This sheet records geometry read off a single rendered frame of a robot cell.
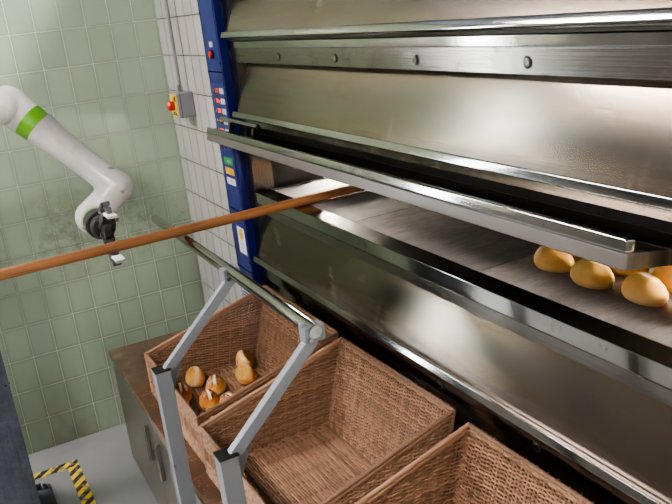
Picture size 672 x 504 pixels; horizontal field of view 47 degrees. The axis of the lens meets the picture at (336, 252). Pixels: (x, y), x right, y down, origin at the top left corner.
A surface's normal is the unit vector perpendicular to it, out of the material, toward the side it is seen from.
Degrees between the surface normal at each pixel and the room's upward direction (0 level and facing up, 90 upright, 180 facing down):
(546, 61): 90
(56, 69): 90
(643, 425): 70
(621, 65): 90
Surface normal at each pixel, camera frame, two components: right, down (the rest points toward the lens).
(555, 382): -0.86, -0.11
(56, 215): 0.47, 0.22
